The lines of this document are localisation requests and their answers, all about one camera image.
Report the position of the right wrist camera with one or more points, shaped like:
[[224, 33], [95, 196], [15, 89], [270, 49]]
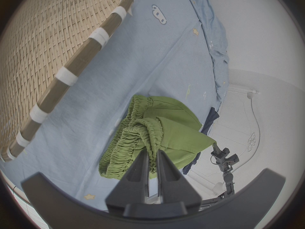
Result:
[[234, 158]]

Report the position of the green shorts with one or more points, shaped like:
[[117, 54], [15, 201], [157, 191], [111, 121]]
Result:
[[171, 127]]

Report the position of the pale blue quilt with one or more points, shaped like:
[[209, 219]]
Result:
[[212, 32]]

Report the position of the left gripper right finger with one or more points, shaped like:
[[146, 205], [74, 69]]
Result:
[[174, 185]]

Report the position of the bed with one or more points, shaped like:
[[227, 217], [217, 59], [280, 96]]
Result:
[[107, 68]]

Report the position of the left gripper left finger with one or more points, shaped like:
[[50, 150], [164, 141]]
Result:
[[133, 185]]

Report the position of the round woven basket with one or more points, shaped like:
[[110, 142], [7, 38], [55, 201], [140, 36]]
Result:
[[47, 44]]

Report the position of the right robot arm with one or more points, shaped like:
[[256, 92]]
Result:
[[227, 175]]

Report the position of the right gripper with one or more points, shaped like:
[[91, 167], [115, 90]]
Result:
[[221, 154]]

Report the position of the dark blue garment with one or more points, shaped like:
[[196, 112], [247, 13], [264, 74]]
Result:
[[212, 118]]

